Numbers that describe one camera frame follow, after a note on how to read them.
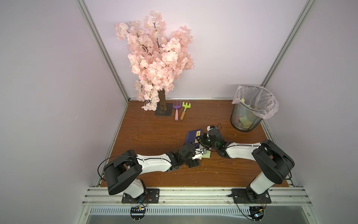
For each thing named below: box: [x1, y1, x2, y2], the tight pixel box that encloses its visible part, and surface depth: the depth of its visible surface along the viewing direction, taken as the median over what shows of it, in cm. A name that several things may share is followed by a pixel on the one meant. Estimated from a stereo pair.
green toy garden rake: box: [179, 101, 192, 121], surface depth 116 cm
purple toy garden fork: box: [172, 99, 182, 121], surface depth 116 cm
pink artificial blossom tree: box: [115, 10, 194, 112], surface depth 76 cm
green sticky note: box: [201, 150, 211, 159], surface depth 87 cm
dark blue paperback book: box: [185, 128, 203, 149], surface depth 96 cm
